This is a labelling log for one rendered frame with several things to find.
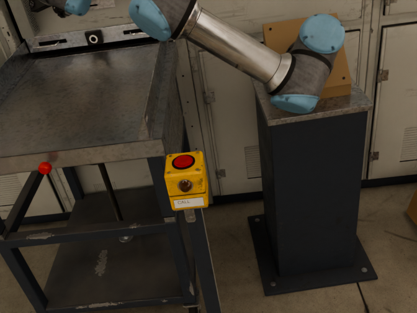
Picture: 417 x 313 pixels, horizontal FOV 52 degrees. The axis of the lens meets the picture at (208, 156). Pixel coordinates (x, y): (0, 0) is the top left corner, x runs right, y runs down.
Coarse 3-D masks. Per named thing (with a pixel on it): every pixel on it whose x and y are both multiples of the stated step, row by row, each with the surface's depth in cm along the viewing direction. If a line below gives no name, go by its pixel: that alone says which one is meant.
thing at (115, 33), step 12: (120, 24) 165; (132, 24) 164; (36, 36) 167; (48, 36) 166; (60, 36) 166; (72, 36) 167; (84, 36) 167; (108, 36) 167; (120, 36) 167; (132, 36) 167; (144, 36) 167; (48, 48) 169; (60, 48) 169
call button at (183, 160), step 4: (180, 156) 91; (184, 156) 91; (188, 156) 91; (176, 160) 90; (180, 160) 90; (184, 160) 90; (188, 160) 90; (192, 160) 90; (176, 164) 90; (180, 164) 89; (184, 164) 89; (188, 164) 89
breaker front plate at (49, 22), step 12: (96, 0) 160; (108, 0) 160; (120, 0) 160; (36, 12) 162; (48, 12) 162; (96, 12) 163; (108, 12) 163; (120, 12) 163; (48, 24) 165; (60, 24) 165; (72, 24) 165; (84, 24) 165; (96, 24) 165; (108, 24) 165
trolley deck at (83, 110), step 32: (64, 64) 161; (96, 64) 157; (128, 64) 152; (32, 96) 141; (64, 96) 138; (96, 96) 135; (128, 96) 132; (160, 96) 129; (0, 128) 126; (32, 128) 123; (64, 128) 121; (96, 128) 118; (128, 128) 116; (160, 128) 114; (0, 160) 113; (32, 160) 113; (64, 160) 113; (96, 160) 113
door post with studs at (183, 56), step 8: (168, 40) 165; (176, 40) 165; (184, 40) 165; (184, 48) 167; (184, 56) 168; (184, 64) 170; (184, 72) 172; (184, 80) 174; (184, 88) 177; (192, 88) 177; (192, 96) 179; (192, 104) 181; (192, 112) 183; (192, 120) 186; (192, 128) 188; (200, 136) 190; (200, 144) 193; (208, 184) 206; (208, 192) 209; (208, 200) 212
